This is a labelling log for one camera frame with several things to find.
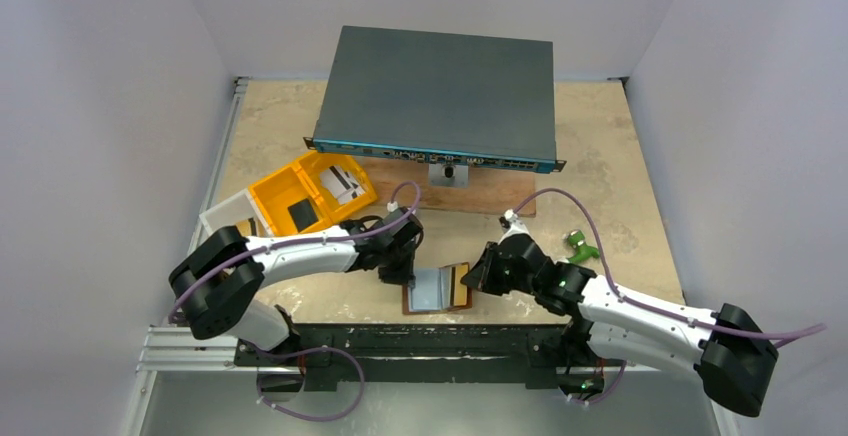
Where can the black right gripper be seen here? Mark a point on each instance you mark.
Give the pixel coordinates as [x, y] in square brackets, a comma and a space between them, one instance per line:
[490, 273]

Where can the brown leather card holder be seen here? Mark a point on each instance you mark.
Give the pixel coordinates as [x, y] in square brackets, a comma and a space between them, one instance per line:
[437, 291]

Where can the black card in bin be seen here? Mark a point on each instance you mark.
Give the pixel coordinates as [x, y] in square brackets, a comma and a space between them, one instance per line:
[303, 215]

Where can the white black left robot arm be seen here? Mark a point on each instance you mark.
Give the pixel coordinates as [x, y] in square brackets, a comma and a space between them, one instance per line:
[215, 286]

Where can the yellow plastic bin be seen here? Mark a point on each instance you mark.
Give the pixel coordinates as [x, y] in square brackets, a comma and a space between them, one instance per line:
[299, 180]

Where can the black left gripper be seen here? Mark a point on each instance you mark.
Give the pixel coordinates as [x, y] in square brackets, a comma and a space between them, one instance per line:
[395, 271]

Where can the white cards in bin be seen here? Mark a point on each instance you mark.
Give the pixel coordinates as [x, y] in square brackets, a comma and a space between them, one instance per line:
[341, 185]

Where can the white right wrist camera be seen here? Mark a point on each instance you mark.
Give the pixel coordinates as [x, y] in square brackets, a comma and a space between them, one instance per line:
[512, 225]

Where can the green toy figure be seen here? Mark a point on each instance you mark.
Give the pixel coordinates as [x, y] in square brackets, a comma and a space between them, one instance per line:
[582, 251]

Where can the white plastic bin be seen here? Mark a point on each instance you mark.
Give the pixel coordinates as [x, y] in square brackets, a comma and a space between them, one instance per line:
[240, 210]

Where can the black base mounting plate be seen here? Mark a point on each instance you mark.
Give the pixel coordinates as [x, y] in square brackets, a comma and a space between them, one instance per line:
[537, 356]

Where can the grey metal camera stand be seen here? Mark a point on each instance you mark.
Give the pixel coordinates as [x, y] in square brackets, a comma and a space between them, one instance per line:
[448, 175]

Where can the brown wooden board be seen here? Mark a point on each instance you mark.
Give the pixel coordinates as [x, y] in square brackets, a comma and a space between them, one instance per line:
[488, 191]

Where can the aluminium frame rail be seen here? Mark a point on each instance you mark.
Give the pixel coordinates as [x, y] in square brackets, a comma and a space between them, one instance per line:
[172, 347]

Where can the grey blue network switch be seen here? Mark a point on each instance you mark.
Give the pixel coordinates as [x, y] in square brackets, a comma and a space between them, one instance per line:
[440, 98]

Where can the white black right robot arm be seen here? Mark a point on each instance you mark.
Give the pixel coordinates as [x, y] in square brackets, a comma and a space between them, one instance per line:
[725, 349]

